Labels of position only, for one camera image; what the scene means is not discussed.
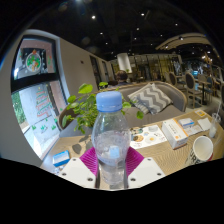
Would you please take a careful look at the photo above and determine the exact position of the printed paper menu sheet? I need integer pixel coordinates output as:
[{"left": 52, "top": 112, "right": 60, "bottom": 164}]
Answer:
[{"left": 129, "top": 124, "right": 168, "bottom": 150}]

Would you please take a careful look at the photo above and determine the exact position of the potted green plant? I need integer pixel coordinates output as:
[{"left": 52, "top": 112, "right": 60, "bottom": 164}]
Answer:
[{"left": 61, "top": 81, "right": 145, "bottom": 135}]

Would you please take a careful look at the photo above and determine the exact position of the yellow card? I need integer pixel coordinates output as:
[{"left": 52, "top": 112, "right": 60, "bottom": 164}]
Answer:
[{"left": 194, "top": 109, "right": 208, "bottom": 118}]

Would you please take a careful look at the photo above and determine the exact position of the grey curved sofa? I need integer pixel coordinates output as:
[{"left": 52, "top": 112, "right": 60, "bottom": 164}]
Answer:
[{"left": 58, "top": 80, "right": 188, "bottom": 138}]

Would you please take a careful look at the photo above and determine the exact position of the white carton box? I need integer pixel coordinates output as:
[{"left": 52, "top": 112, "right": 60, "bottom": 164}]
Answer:
[{"left": 161, "top": 118, "right": 189, "bottom": 150}]

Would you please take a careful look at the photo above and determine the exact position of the white paper napkin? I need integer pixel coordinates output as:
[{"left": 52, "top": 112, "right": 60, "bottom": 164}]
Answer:
[{"left": 197, "top": 117, "right": 213, "bottom": 132}]

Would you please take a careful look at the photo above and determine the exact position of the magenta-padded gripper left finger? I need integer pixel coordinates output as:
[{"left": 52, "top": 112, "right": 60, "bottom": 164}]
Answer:
[{"left": 59, "top": 146, "right": 101, "bottom": 190}]

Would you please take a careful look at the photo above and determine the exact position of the group of dining chairs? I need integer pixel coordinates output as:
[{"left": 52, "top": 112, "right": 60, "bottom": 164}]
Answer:
[{"left": 166, "top": 69, "right": 224, "bottom": 111}]

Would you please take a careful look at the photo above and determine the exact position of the white mug with black print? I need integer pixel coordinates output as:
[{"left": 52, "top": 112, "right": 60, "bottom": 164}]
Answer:
[{"left": 185, "top": 135, "right": 215, "bottom": 167}]

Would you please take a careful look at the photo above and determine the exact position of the small blue-white packet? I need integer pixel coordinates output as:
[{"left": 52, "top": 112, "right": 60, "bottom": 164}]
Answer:
[{"left": 178, "top": 117, "right": 195, "bottom": 130}]

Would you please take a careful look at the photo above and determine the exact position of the group of ceiling lights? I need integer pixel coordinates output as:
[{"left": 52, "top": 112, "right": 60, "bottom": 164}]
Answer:
[{"left": 73, "top": 0, "right": 221, "bottom": 61}]

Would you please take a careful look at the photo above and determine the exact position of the clear plastic water bottle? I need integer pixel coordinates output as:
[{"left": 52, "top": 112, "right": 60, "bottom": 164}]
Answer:
[{"left": 90, "top": 90, "right": 132, "bottom": 191}]

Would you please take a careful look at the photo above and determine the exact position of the window with festive stickers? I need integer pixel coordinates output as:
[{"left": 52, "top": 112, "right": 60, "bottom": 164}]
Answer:
[{"left": 10, "top": 34, "right": 68, "bottom": 159}]

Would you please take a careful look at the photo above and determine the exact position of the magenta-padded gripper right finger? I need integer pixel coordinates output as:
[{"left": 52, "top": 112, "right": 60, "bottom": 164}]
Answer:
[{"left": 123, "top": 146, "right": 167, "bottom": 190}]

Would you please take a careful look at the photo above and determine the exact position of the person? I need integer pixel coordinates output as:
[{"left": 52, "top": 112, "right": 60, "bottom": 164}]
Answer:
[{"left": 114, "top": 69, "right": 131, "bottom": 88}]

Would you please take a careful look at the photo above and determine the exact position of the grey chevron cushion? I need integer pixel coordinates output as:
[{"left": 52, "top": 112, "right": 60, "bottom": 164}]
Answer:
[{"left": 127, "top": 82, "right": 174, "bottom": 115}]

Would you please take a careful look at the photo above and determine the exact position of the small blue and white box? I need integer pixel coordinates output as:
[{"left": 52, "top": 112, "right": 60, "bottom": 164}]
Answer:
[{"left": 52, "top": 150, "right": 72, "bottom": 168}]

